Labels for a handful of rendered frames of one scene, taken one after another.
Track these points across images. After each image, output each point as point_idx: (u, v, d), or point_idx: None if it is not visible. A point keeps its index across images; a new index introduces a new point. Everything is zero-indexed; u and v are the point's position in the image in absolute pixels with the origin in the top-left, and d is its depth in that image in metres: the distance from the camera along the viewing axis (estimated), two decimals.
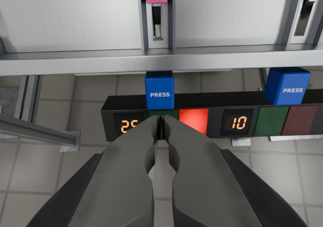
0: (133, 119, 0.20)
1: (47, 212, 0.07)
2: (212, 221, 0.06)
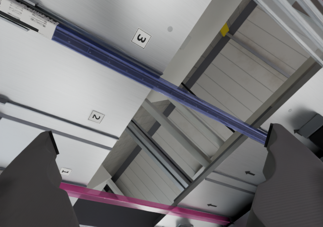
0: None
1: None
2: None
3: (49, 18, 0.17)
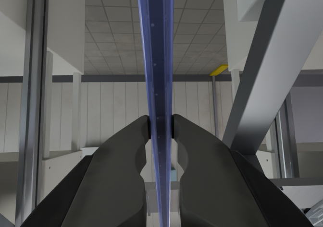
0: None
1: (37, 217, 0.07)
2: (219, 221, 0.06)
3: None
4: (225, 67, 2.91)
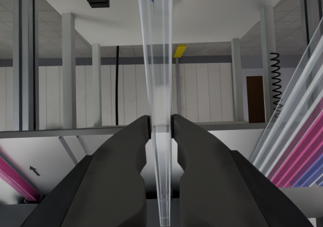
0: None
1: (37, 217, 0.07)
2: (219, 221, 0.06)
3: None
4: (183, 48, 2.77)
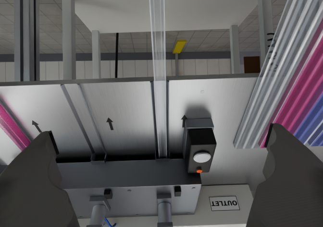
0: None
1: None
2: None
3: None
4: (182, 43, 2.78)
